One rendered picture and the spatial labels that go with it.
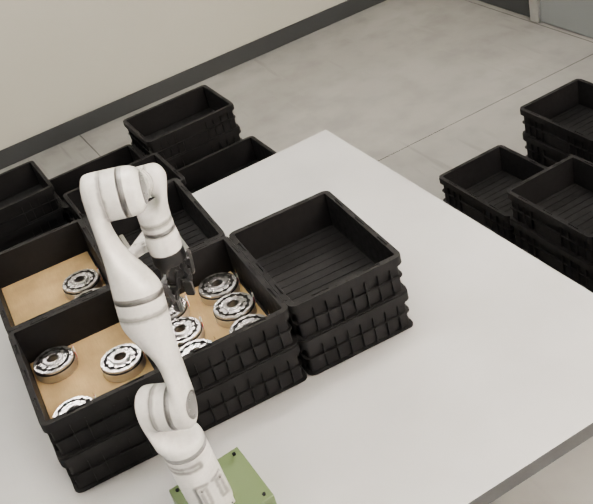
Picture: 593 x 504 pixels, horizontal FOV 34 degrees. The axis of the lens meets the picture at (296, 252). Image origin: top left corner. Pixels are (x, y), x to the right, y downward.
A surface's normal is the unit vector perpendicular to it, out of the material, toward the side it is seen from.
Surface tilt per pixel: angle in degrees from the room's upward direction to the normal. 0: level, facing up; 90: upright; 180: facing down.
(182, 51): 90
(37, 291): 0
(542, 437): 0
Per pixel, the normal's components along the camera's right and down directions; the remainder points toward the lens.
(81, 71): 0.48, 0.41
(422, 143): -0.21, -0.80
